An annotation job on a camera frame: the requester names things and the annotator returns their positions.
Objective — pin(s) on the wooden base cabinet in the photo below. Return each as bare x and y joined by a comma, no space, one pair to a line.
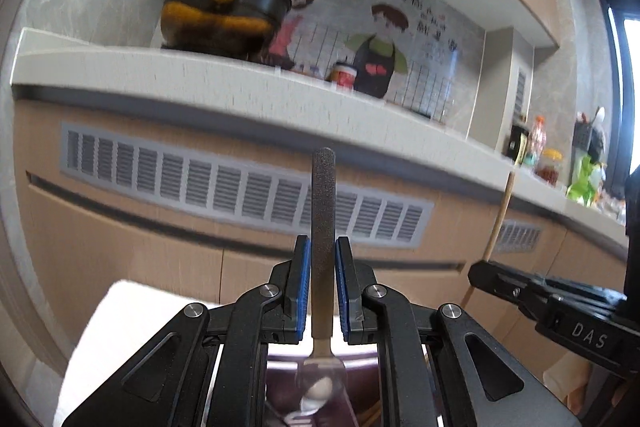
125,257

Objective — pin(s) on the wooden chopstick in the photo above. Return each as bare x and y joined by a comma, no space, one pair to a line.
500,217

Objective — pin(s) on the beige kitchen counter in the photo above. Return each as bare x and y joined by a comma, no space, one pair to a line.
150,72

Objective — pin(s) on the white textured towel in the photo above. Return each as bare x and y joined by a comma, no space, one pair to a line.
125,332

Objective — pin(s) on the clear bottle orange cap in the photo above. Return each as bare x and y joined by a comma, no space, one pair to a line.
535,142

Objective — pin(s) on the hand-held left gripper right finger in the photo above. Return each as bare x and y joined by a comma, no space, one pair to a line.
343,292

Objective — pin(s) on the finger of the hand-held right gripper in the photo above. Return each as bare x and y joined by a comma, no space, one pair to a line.
500,279

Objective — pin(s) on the green spray bottle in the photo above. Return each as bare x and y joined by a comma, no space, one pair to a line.
582,187

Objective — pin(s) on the red jar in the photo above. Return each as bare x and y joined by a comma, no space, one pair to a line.
344,77

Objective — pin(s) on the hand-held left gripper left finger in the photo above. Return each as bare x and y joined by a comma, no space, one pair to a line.
300,292

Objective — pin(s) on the window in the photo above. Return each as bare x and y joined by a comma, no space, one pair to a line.
627,82

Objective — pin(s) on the jar with yellow lid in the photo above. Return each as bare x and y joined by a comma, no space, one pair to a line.
550,169

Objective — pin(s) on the small wall grille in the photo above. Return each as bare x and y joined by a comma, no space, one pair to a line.
520,92

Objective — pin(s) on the cartoon wall poster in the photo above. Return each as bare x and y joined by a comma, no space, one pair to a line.
380,47

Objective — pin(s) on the black utensil caddy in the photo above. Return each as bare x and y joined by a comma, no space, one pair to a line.
587,134

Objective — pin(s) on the long grey vent grille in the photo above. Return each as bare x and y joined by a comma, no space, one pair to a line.
200,182

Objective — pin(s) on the short grey vent grille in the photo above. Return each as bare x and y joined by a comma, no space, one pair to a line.
517,237

